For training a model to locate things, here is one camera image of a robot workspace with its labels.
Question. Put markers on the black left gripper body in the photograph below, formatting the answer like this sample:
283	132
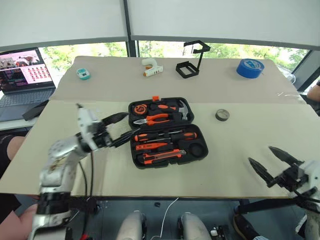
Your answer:
102	136

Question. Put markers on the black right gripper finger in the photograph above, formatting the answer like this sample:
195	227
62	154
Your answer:
261	170
285	156

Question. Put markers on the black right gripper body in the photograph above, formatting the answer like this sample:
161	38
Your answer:
293	177

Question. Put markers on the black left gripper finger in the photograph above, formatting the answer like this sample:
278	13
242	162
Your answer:
115	118
125	138

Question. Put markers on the long black orange screwdriver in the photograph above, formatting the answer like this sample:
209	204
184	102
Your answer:
141	137

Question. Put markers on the orange black utility knife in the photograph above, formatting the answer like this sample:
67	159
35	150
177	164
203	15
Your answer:
162	156

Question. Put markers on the short black orange screwdriver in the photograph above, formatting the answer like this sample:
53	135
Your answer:
187	136

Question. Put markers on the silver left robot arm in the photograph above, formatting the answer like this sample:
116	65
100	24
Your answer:
60	160

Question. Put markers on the black tool case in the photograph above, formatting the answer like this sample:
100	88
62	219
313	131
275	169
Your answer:
197	150

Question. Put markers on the orange black tape measure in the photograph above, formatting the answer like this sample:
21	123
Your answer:
140	109

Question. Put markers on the teal white timer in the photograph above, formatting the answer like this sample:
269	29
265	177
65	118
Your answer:
83	74

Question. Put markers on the black shoe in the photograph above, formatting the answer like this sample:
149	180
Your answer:
245	227

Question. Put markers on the white glue gun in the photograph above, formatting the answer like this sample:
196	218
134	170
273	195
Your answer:
153	70

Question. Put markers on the small grey tape roll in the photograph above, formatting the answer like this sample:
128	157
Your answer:
222	115

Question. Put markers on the flat black board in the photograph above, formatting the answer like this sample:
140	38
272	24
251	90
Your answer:
35	111

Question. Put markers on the small black floor part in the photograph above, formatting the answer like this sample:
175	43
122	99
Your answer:
157	204

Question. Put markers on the black device white button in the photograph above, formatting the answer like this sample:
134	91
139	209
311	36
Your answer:
220	232

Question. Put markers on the silver rounded robot leg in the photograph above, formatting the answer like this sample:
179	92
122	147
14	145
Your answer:
195	227
130	227

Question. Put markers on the blue tape roll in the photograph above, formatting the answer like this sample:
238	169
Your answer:
250	68

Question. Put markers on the open laptop computer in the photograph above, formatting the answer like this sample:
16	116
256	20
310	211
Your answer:
25	75

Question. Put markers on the white roller blind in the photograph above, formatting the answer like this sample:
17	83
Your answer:
62	20
225	20

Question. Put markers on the person bare leg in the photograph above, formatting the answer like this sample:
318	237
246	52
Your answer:
15	222

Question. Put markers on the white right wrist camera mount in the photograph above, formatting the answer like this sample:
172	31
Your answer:
312	170

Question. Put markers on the black table frame bar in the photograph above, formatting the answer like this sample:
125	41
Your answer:
265	206

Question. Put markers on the black frame stand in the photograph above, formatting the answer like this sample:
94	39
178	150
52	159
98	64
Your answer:
186	71

